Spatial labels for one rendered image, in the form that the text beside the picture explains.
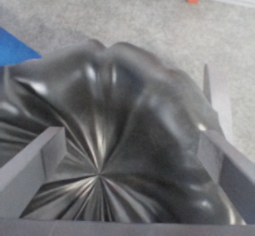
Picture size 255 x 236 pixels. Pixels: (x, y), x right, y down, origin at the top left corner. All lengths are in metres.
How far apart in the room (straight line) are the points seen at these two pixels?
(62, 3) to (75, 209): 1.15
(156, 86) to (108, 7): 0.97
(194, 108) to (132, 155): 0.18
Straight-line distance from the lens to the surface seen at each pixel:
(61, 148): 0.17
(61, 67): 0.33
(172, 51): 1.03
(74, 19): 1.23
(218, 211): 0.31
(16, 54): 0.75
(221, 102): 0.45
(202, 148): 0.17
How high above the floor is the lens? 0.93
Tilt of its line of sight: 79 degrees down
